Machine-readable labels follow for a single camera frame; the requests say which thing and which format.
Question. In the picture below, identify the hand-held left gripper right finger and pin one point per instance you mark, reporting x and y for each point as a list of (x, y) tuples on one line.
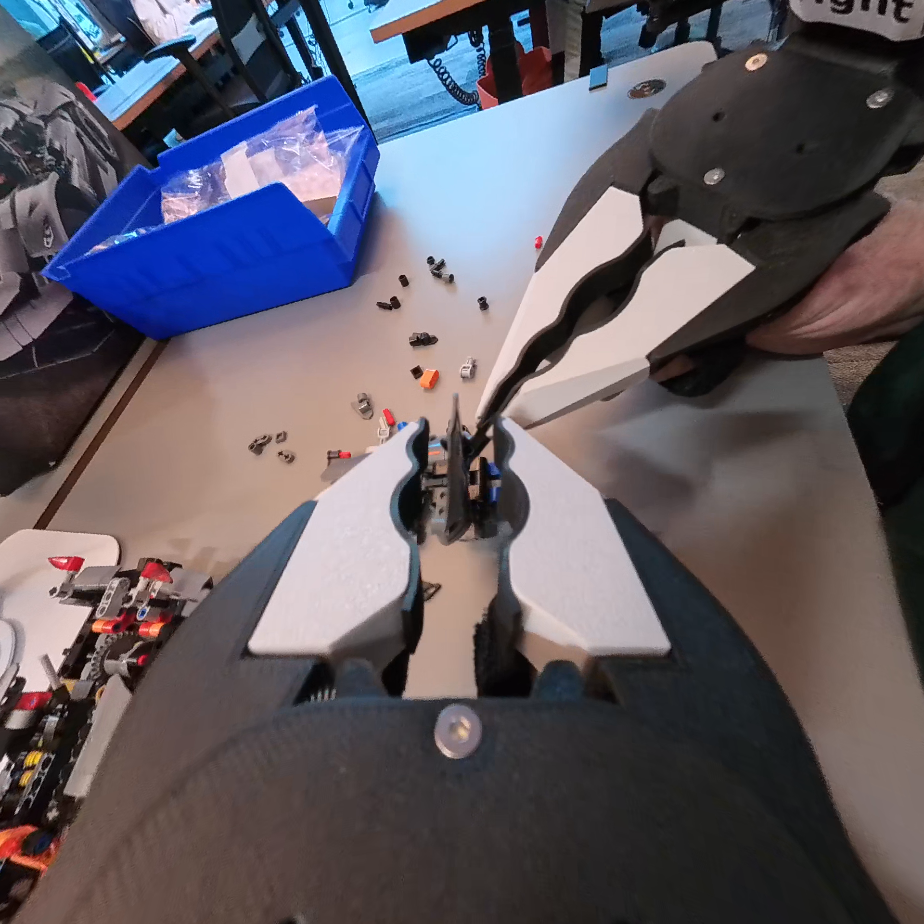
[(585, 577)]

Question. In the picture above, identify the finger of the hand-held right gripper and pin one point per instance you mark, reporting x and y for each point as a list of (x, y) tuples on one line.
[(577, 245), (686, 296)]

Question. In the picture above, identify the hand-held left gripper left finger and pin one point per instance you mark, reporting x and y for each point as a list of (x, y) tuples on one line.
[(332, 577)]

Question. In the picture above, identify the grey lego assembly orange stripe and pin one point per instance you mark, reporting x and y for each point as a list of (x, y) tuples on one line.
[(432, 505)]

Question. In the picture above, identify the small black lego panel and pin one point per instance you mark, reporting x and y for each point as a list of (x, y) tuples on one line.
[(456, 491)]

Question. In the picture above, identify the lego car chassis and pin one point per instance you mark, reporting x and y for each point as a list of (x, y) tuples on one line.
[(108, 599)]

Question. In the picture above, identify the scattered small lego pieces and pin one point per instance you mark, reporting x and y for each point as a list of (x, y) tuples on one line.
[(429, 377)]

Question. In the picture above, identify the dark lego box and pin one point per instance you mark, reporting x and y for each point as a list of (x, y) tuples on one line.
[(43, 216)]

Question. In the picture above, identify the person's right hand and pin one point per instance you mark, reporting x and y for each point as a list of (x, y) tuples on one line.
[(866, 289)]

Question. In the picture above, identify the round table grommet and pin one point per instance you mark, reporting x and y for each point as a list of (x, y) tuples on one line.
[(646, 88)]

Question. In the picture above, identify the small black block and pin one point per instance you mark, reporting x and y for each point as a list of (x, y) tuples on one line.
[(598, 78)]

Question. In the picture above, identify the white stand base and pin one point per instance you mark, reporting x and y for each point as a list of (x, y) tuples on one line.
[(36, 556)]

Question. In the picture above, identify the clear plastic bags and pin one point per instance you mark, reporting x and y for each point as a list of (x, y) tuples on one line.
[(289, 159)]

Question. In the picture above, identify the blue plastic bin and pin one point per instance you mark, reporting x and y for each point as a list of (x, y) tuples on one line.
[(216, 281)]

